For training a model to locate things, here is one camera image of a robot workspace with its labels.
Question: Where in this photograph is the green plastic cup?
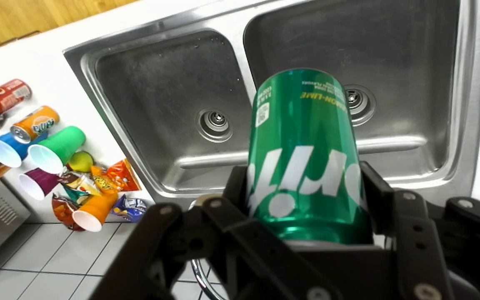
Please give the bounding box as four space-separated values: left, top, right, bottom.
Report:
28 125 86 173

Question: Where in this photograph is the orange plastic cup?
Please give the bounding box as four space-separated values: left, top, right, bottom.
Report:
71 193 118 232

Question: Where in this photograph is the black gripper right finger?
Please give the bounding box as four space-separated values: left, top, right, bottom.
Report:
360 162 480 300

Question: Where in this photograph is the green pear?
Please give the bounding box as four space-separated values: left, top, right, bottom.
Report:
68 152 93 173

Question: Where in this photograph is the stainless steel double sink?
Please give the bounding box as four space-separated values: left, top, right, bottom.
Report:
65 0 480 205

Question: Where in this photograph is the chrome gooseneck faucet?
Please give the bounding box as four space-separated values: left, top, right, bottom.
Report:
190 258 226 300

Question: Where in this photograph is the blue snack bag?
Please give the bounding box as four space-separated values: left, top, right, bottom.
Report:
111 195 148 223

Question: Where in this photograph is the orange chip bag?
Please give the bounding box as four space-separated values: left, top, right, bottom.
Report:
90 158 140 192

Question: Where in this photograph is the orange soda can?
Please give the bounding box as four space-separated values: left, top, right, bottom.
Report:
10 105 60 143

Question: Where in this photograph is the red soda can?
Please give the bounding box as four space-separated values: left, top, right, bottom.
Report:
0 78 31 115

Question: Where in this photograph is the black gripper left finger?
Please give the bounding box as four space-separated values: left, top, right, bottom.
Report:
90 167 340 300

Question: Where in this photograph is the green soda can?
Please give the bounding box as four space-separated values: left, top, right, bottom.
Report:
246 68 371 245

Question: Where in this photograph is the blue plastic cup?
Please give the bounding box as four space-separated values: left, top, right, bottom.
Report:
0 133 38 168

